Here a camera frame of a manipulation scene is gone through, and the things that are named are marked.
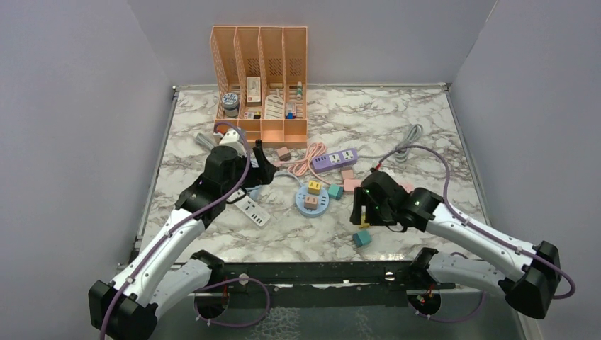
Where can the small bottle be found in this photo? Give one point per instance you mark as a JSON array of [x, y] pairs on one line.
[[299, 90]]

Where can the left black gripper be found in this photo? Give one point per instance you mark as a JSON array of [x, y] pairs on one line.
[[261, 175]]

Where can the round blue patterned tin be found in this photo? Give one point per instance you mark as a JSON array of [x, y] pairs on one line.
[[230, 102]]

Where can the pink power strip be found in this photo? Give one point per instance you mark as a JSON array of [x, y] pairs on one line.
[[350, 184]]

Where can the small blue white box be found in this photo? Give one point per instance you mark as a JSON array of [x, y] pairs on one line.
[[291, 111]]

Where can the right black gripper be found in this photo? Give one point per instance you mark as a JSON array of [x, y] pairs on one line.
[[361, 197]]

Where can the orange file organizer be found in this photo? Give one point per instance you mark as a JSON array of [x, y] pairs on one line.
[[262, 75]]

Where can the purple power strip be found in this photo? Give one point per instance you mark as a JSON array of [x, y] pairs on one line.
[[334, 160]]

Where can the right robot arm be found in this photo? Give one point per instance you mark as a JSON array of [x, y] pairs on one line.
[[525, 274]]

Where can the pink plug adapter back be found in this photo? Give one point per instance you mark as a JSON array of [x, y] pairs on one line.
[[284, 154]]

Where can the teal plug adapter front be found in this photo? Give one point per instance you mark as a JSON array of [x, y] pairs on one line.
[[362, 238]]

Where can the white power strip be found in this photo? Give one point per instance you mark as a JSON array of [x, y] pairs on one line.
[[250, 208]]

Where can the white blister pack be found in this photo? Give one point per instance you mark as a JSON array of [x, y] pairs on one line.
[[274, 107]]

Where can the round blue power strip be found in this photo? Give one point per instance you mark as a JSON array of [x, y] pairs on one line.
[[324, 202]]

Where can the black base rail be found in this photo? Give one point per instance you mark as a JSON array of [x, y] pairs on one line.
[[316, 284]]

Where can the yellow plug adapter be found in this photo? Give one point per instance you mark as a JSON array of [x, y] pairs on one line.
[[314, 188], [364, 225]]

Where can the pink plug adapter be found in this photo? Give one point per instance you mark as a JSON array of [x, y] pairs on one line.
[[284, 154], [311, 202], [347, 174]]

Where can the teal plug adapter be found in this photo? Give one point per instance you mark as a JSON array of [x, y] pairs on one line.
[[335, 191], [362, 238]]

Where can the red white box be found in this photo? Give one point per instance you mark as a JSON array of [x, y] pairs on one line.
[[253, 91]]

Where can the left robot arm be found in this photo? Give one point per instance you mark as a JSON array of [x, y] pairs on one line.
[[130, 305]]

